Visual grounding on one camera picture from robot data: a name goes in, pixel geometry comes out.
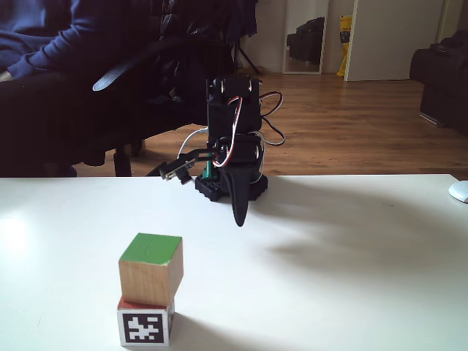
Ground person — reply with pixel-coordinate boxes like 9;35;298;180
0;0;173;178

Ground black office chair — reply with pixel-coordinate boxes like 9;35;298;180
72;36;235;178

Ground marker-printed cube with red top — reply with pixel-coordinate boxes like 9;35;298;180
116;295;176;347

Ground dark hanging clothes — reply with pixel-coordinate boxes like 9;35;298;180
156;0;259;39

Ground white-framed mirror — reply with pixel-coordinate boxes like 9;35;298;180
283;0;330;76

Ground white computer mouse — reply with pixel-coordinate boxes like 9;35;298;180
448;180;468;203

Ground black sofa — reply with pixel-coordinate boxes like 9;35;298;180
409;29;468;138

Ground small black camera module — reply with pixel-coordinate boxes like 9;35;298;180
159;156;195;186

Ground white door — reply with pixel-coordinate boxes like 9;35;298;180
343;0;445;82

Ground green-topped wooden cube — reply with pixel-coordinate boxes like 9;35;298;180
118;233;184;306

